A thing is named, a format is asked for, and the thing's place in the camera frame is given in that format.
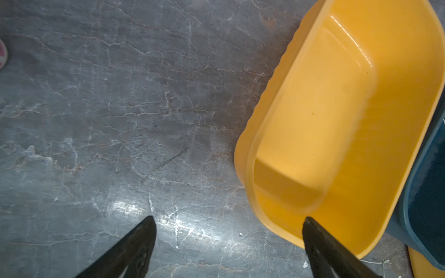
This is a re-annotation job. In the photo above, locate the right yellow plastic bin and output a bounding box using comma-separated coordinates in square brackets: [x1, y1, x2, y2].
[408, 247, 445, 278]

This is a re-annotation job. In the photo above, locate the yellow plastic bin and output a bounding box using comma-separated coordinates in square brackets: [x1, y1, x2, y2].
[408, 247, 445, 278]
[234, 1, 445, 258]

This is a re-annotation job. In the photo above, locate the teal plastic bin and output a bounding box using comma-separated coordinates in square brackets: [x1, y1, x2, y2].
[386, 104, 445, 271]

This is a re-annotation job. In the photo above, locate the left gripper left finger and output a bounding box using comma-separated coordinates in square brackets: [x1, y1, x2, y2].
[77, 215, 157, 278]

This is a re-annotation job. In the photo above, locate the left yellow plastic bin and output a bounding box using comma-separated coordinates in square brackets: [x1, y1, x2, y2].
[234, 1, 445, 258]

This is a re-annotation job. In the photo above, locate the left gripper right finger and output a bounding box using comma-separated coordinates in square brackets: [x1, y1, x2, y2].
[302, 217, 378, 278]

